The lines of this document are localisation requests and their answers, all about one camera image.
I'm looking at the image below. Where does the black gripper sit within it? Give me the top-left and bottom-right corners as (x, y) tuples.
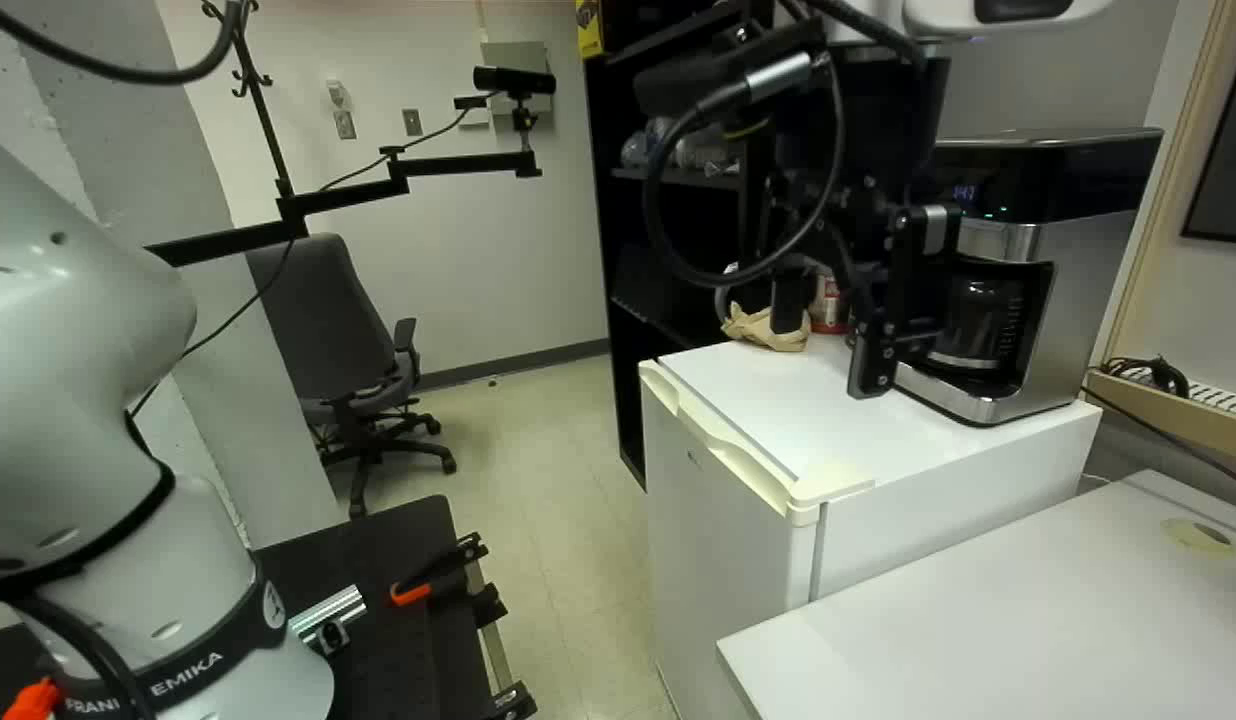
(843, 191), (969, 406)

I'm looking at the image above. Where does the black and silver coffee maker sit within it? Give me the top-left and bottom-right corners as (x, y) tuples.
(892, 124), (1169, 431)

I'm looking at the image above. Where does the beige crumpled bag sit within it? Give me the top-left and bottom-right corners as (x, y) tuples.
(718, 293), (858, 359)

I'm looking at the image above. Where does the white mini fridge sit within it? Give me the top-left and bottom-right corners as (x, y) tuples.
(635, 333), (1108, 720)

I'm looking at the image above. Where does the black item on ledge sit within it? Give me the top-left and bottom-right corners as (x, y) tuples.
(1100, 348), (1197, 406)

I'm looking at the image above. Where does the wood framed board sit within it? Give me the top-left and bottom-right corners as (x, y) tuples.
(1080, 0), (1236, 471)

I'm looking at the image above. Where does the white ribbed item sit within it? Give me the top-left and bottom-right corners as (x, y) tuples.
(1179, 378), (1236, 428)

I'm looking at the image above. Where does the yellow sign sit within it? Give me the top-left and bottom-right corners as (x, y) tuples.
(569, 0), (608, 63)

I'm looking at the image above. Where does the black office chair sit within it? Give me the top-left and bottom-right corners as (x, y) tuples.
(246, 234), (460, 522)

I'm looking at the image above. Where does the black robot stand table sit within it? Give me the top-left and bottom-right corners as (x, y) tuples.
(0, 491), (542, 720)

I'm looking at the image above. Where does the black stand pole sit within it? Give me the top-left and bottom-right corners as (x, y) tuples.
(196, 0), (311, 242)

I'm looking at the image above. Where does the glass carafe with black handle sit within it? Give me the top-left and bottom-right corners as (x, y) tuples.
(926, 255), (1046, 379)

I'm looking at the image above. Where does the thick black gripper cable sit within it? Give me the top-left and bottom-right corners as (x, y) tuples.
(624, 46), (854, 297)

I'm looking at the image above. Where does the black camera on mount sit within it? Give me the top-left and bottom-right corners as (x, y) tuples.
(469, 59), (562, 137)

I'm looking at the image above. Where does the orange handled clamp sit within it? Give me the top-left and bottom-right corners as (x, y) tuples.
(386, 528), (497, 618)

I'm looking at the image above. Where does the white wall switch plate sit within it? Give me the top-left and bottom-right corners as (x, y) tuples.
(319, 77), (359, 144)

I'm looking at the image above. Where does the silver metal bracket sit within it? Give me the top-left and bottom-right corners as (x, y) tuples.
(282, 581), (371, 651)

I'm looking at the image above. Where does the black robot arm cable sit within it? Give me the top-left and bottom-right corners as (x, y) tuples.
(0, 0), (249, 91)

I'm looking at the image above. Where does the orange clamp handle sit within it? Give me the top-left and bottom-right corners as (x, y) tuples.
(0, 671), (69, 720)

